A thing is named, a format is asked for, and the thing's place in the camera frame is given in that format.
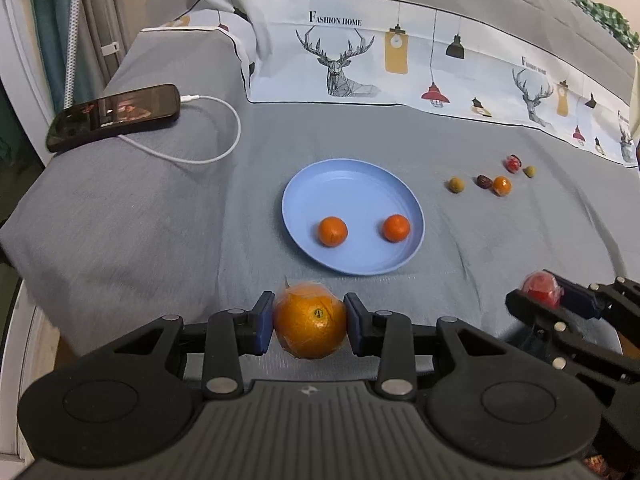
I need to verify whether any teal hanging cloth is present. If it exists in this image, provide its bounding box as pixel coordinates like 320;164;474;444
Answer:
29;0;77;113

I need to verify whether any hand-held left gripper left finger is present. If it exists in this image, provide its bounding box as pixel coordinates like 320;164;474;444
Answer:
112;291;276;402

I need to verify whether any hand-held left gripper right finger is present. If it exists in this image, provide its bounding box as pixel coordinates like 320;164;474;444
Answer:
344;292;507;402

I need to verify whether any large plastic-wrapped orange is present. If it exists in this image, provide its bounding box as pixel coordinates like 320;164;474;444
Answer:
272;281;348;360

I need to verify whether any small bare orange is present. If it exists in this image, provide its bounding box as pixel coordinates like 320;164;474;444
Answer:
382;214;411;244
318;216;349;248

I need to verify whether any green checked cloth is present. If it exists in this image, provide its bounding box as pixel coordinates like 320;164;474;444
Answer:
522;0;640;52

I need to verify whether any grey curtain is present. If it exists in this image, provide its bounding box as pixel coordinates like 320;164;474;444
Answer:
80;0;168;86

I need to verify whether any white red-dotted pole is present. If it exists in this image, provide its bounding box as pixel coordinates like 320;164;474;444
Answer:
63;0;87;108

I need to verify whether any light blue round plate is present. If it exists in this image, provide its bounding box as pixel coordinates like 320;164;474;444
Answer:
281;158;426;276

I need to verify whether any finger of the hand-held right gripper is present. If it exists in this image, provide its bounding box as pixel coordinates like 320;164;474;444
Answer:
505;287;640;397
551;272;640;332

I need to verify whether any black smartphone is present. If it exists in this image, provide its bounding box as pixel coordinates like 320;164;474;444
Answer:
46;84;181;153

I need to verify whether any white charging cable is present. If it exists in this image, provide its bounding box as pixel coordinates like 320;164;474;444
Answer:
117;93;243;164

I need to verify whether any deer print white sheet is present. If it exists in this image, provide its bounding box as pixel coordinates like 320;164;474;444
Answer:
140;0;640;168

